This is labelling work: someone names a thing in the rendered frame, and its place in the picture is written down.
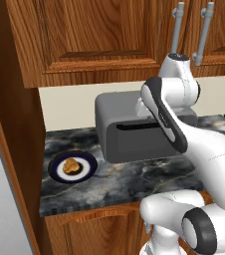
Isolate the golden brown chicken drumstick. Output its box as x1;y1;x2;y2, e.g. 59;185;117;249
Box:
62;156;81;174

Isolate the wide wooden wall cupboard door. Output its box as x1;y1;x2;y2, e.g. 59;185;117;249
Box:
5;0;189;90

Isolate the grey cupboard bar handle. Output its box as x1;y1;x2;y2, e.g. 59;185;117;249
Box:
170;1;186;56
191;1;216;67

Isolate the grey toaster oven door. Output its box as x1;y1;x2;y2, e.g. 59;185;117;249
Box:
106;118;182;164

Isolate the tall wooden cupboard side panel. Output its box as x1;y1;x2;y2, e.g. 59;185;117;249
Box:
0;0;54;255

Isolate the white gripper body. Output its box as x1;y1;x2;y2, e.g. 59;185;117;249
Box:
134;97;152;119

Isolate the grey toaster oven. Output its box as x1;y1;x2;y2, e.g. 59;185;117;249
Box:
95;91;199;164

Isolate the black toaster oven door handle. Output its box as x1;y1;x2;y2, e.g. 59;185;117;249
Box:
115;122;162;130

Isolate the wooden base cupboard door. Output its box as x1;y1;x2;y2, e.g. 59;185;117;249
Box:
44;202;152;255

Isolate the blue rimmed white plate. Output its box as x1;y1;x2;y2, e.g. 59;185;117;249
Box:
47;150;99;184

